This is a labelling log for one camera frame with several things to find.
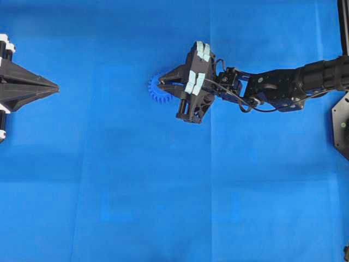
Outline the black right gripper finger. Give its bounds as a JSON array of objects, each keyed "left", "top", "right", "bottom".
[
  {"left": 159, "top": 84, "right": 188, "bottom": 99},
  {"left": 159, "top": 64, "right": 190, "bottom": 85}
]

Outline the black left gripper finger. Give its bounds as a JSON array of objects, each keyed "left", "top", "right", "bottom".
[
  {"left": 1, "top": 84, "right": 59, "bottom": 112},
  {"left": 3, "top": 61, "right": 59, "bottom": 90}
]

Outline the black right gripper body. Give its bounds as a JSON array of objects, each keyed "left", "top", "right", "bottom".
[{"left": 176, "top": 41, "right": 214, "bottom": 124}]

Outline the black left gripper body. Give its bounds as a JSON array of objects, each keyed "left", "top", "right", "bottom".
[{"left": 1, "top": 33, "right": 15, "bottom": 142}]

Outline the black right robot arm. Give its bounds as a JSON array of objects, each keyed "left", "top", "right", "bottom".
[{"left": 158, "top": 41, "right": 348, "bottom": 123}]

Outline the small blue gear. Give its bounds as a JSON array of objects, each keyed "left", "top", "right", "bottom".
[{"left": 148, "top": 72, "right": 174, "bottom": 104}]

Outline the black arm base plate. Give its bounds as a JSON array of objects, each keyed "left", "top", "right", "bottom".
[{"left": 332, "top": 92, "right": 349, "bottom": 160}]

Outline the black aluminium frame post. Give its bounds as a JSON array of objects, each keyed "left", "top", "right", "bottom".
[{"left": 337, "top": 0, "right": 348, "bottom": 56}]

